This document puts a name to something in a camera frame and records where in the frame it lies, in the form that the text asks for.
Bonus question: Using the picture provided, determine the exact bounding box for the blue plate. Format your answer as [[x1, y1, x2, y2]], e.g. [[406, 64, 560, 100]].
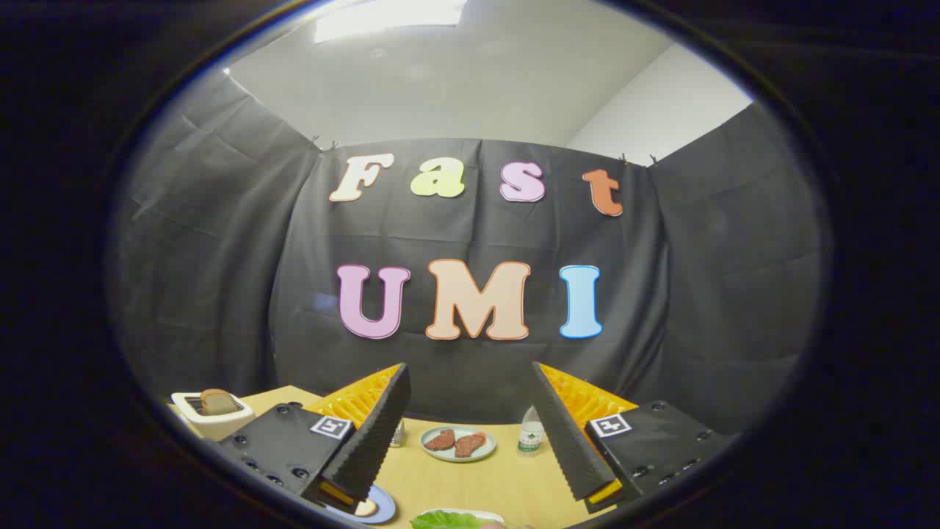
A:
[[323, 483, 397, 525]]

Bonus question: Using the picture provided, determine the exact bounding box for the toasted bread slice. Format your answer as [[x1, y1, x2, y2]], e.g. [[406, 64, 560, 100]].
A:
[[200, 389, 237, 416]]

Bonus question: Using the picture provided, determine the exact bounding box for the pale green oval plate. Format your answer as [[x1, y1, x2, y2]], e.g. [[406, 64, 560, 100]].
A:
[[420, 426, 497, 463]]

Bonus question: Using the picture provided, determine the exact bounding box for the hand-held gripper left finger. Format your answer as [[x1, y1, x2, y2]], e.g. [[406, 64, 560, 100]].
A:
[[219, 362, 412, 515]]

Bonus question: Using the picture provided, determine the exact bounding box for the green lettuce leaf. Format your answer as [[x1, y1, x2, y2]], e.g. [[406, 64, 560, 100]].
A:
[[410, 510, 507, 529]]

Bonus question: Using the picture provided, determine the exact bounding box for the black backdrop cloth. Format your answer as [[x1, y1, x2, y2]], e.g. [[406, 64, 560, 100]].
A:
[[110, 70, 823, 434]]

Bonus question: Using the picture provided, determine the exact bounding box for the clear water bottle green label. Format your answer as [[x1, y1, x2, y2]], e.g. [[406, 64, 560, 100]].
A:
[[517, 405, 546, 458]]

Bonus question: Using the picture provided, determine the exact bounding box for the white toaster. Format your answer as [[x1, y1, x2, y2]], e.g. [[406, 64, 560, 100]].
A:
[[170, 389, 256, 442]]

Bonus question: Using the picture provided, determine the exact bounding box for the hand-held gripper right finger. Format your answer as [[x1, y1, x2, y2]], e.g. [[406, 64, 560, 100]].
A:
[[530, 361, 737, 514]]

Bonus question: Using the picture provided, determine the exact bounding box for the white square plate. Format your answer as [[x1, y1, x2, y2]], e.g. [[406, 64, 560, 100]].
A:
[[419, 507, 507, 529]]

